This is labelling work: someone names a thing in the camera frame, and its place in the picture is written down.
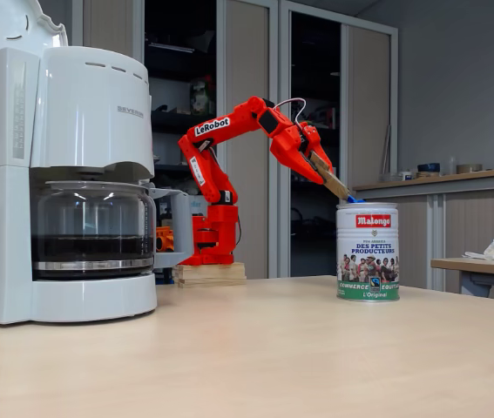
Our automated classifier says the wooden base block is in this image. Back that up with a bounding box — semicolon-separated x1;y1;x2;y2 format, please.
172;261;247;288

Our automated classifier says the small wooden side table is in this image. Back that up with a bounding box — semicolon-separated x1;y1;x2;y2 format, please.
430;256;494;301

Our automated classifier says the long grey sideboard counter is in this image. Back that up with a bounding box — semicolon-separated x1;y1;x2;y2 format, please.
353;166;494;301

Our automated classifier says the blue scoop with taped handle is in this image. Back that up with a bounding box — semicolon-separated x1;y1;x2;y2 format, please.
308;151;366;205

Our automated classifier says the orange table clamp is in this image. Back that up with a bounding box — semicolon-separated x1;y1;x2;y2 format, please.
155;226;176;253

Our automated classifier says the glass carafe grey handle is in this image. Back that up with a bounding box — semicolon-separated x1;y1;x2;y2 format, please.
30;180;195;280

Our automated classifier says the grey cabinet with tambour doors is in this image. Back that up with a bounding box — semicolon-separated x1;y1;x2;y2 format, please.
71;0;281;280
279;0;399;288

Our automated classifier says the green and red package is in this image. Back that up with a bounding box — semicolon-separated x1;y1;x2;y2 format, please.
190;79;213;116

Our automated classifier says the white servo cable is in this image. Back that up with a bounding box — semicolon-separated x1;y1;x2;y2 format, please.
274;98;308;128

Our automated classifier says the Malongo coffee tin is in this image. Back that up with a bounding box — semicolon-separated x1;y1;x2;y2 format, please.
335;202;401;302

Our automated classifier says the white drip coffee maker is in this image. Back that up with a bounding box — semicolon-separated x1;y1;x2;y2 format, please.
0;0;159;326

